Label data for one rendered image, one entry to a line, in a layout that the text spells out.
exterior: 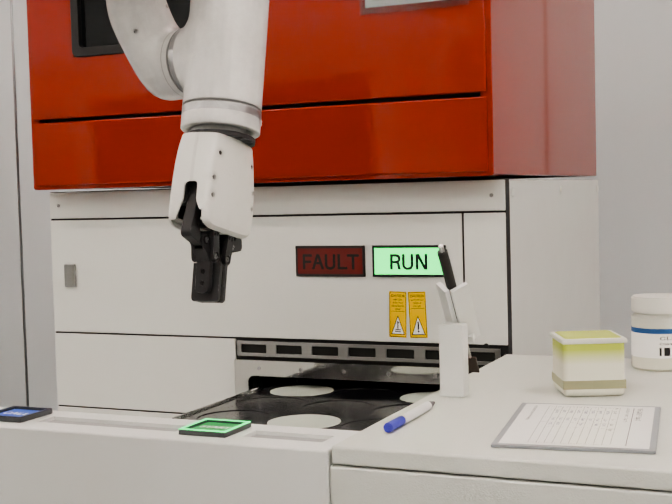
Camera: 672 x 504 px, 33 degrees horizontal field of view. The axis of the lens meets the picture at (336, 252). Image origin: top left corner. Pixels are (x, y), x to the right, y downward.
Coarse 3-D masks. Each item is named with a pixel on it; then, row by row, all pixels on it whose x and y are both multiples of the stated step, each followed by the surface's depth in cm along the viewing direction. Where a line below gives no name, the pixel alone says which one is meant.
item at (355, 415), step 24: (288, 384) 181; (312, 384) 180; (336, 384) 180; (216, 408) 162; (240, 408) 162; (264, 408) 162; (288, 408) 161; (312, 408) 161; (336, 408) 160; (360, 408) 160; (384, 408) 159
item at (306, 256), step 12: (300, 252) 176; (312, 252) 176; (324, 252) 175; (336, 252) 174; (348, 252) 173; (360, 252) 172; (300, 264) 177; (312, 264) 176; (324, 264) 175; (336, 264) 174; (348, 264) 173; (360, 264) 172
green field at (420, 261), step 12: (384, 252) 171; (396, 252) 170; (408, 252) 169; (420, 252) 168; (432, 252) 168; (384, 264) 171; (396, 264) 170; (408, 264) 169; (420, 264) 168; (432, 264) 168
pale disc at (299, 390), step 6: (276, 390) 176; (282, 390) 176; (288, 390) 176; (294, 390) 175; (300, 390) 175; (306, 390) 175; (312, 390) 175; (318, 390) 175; (324, 390) 175; (330, 390) 175
